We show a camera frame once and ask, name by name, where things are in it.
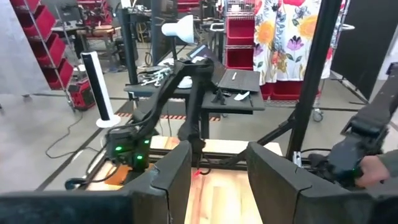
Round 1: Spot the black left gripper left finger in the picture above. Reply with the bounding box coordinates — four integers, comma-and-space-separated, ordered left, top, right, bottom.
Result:
0, 140, 193, 224

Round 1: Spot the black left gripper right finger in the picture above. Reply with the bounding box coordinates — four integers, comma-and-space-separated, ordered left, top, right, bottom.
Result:
245, 141, 398, 224

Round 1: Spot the person's forearm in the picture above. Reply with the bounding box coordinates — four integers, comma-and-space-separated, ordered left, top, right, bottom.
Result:
377, 149, 398, 179

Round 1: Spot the white round stand base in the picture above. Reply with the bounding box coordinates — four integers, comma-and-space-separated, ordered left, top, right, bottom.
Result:
160, 14, 195, 44
95, 114, 121, 129

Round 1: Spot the red black striped strip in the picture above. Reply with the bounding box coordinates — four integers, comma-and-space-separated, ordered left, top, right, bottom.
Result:
116, 111, 221, 122

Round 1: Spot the person's hand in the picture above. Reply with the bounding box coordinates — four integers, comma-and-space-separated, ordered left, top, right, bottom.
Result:
354, 154, 391, 189

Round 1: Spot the white tower fan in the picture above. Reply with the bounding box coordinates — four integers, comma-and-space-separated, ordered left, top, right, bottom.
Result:
80, 51, 114, 124

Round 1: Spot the red tool case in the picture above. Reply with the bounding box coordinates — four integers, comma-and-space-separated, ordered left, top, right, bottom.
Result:
67, 77, 96, 112

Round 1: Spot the black articulated device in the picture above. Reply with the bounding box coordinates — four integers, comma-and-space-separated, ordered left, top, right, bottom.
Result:
307, 62, 398, 190

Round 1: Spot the silver cutlery pile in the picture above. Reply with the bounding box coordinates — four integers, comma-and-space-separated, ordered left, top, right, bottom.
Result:
138, 67, 172, 87

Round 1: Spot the silver shelf rack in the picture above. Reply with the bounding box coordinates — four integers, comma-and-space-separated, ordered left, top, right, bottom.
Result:
21, 0, 78, 113

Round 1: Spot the small black tripod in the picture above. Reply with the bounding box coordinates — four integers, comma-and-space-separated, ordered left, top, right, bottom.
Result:
211, 88, 228, 105

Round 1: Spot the black side table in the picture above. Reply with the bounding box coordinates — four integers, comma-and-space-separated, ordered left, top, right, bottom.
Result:
123, 83, 266, 140

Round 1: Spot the red storage crate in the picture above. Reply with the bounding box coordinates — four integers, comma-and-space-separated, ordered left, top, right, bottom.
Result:
32, 32, 68, 68
10, 0, 41, 13
23, 4, 58, 41
43, 57, 75, 91

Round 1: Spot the red cart bin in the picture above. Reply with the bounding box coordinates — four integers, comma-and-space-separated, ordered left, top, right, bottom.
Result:
260, 80, 321, 101
225, 46, 255, 71
226, 17, 256, 47

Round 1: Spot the white paper slip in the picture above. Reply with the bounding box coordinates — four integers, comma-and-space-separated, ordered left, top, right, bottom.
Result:
233, 91, 251, 101

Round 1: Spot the black diagonal bar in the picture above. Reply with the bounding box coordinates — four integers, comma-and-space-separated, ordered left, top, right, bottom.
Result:
285, 0, 343, 161

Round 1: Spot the black laptop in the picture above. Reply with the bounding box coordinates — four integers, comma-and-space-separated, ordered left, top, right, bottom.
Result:
186, 43, 261, 93

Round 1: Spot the wooden work table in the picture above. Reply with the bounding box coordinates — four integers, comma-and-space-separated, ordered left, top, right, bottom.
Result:
52, 18, 123, 63

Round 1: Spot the floral patterned cloth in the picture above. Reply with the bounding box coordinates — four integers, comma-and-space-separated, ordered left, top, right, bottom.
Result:
253, 0, 343, 86

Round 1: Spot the black fabric panel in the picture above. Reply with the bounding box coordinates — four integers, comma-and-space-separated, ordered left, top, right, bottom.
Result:
330, 0, 398, 100

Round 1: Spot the red cable tag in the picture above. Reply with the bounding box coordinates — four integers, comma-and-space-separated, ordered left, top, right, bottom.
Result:
192, 167, 212, 179

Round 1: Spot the long black floor cable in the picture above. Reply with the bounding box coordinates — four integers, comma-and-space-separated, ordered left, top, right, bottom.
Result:
45, 110, 103, 159

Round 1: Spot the silver wire basket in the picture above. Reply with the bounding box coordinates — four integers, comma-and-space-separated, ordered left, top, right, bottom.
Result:
224, 0, 257, 18

